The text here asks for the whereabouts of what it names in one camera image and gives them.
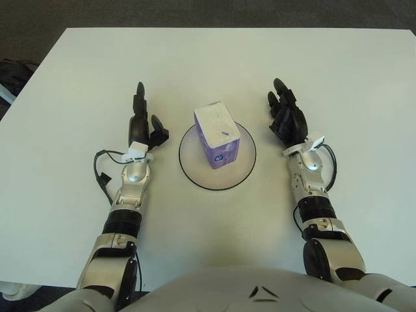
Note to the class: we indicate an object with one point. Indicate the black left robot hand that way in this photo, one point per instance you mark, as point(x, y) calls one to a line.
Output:
point(139, 128)

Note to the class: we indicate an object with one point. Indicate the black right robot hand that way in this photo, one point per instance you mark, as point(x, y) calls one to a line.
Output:
point(292, 125)

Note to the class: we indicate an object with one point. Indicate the purple tissue paper pack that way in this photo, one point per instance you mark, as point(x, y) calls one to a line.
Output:
point(214, 130)

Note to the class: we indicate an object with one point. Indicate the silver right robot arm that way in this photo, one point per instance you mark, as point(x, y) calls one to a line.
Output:
point(317, 211)

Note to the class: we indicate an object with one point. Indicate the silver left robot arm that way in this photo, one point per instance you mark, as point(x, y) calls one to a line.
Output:
point(125, 221)

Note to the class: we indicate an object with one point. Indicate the white plate with black rim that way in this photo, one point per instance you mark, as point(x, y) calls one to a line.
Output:
point(195, 164)

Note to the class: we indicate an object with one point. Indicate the black bag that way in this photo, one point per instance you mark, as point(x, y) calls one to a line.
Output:
point(14, 73)

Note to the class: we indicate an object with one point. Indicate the white grey bar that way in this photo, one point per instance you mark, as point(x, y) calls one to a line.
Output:
point(6, 94)

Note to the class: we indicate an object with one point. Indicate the grey robot torso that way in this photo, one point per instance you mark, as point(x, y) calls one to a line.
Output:
point(208, 292)

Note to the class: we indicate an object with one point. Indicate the white table base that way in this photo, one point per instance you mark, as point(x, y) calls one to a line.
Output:
point(14, 287)

